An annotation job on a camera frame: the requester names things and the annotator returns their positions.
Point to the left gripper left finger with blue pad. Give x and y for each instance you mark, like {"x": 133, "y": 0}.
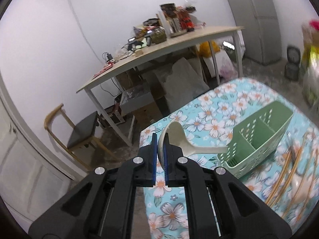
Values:
{"x": 154, "y": 158}

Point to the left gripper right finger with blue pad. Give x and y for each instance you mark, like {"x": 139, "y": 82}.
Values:
{"x": 166, "y": 155}

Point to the bamboo chopstick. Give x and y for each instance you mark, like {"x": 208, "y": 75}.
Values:
{"x": 300, "y": 184}
{"x": 278, "y": 191}

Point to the white ceramic soup spoon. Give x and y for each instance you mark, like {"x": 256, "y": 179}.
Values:
{"x": 300, "y": 187}

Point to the grey sack under desk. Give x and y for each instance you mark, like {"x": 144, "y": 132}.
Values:
{"x": 182, "y": 82}

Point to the wooden chair black seat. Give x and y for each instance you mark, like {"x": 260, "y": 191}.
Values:
{"x": 83, "y": 133}

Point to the green perforated utensil holder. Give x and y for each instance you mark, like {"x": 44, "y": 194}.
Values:
{"x": 255, "y": 138}

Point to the wooden desk white legs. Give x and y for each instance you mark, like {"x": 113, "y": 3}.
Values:
{"x": 152, "y": 52}

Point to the clutter pile on desk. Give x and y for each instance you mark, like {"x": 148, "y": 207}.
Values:
{"x": 171, "y": 21}

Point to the floral turquoise tablecloth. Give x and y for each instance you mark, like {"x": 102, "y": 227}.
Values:
{"x": 208, "y": 122}

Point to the white panel door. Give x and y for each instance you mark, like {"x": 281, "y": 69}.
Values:
{"x": 29, "y": 184}

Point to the black rice cooker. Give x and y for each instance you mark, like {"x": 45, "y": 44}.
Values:
{"x": 291, "y": 69}

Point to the grey refrigerator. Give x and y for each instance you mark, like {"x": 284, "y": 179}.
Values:
{"x": 261, "y": 31}

